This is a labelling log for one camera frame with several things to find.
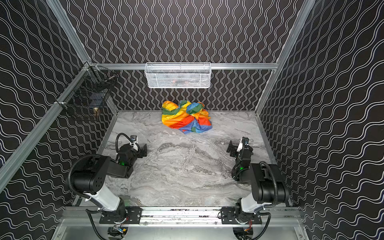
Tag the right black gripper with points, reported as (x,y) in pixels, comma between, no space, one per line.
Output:
(235,148)

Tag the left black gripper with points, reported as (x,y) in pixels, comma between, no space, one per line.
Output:
(141,150)

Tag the rainbow striped jacket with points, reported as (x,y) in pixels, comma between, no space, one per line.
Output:
(186,116)

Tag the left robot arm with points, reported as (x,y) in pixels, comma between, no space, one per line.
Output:
(88,174)

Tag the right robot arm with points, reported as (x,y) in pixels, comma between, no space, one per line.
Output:
(268,188)

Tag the small brass object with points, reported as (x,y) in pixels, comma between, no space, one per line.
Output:
(96,112)

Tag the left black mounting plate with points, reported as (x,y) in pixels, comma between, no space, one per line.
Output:
(131,215)

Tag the black mounting plate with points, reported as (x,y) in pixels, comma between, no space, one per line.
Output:
(235,216)
(131,215)

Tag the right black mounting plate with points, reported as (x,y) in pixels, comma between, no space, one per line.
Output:
(235,216)

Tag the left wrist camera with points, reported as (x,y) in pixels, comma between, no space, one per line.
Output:
(134,139)

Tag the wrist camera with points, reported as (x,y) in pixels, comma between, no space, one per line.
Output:
(134,139)
(244,144)

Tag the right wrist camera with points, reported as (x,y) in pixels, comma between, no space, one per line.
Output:
(244,144)

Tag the white wire mesh basket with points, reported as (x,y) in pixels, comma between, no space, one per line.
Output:
(179,75)

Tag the black wire basket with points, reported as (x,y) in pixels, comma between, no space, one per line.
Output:
(92,91)

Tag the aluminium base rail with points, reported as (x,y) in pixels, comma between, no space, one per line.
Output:
(215,217)

